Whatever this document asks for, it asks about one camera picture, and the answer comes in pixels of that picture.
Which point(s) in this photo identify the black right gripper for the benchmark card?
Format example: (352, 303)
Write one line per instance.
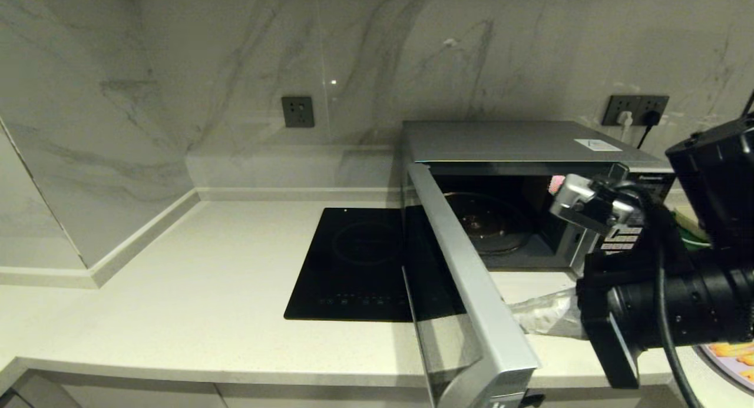
(607, 314)

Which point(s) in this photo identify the black glass microwave door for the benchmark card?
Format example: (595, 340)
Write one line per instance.
(471, 290)

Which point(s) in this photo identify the lilac plastic plate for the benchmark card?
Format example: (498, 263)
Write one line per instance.
(730, 375)

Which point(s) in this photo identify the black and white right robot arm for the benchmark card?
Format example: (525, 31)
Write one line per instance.
(707, 302)

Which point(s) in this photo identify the white paper sheet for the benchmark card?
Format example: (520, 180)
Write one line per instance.
(598, 145)

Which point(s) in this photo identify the silver microwave oven body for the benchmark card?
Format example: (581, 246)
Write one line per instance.
(500, 140)

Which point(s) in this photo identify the green plastic tray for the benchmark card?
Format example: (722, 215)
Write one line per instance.
(695, 234)

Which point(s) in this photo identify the black induction cooktop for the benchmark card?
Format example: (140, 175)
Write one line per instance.
(341, 261)

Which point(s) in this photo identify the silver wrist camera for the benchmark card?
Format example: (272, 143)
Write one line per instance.
(574, 196)

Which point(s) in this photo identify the grey double wall outlet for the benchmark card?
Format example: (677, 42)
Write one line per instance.
(611, 103)

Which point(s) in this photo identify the grey single wall outlet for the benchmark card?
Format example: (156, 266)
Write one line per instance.
(297, 112)

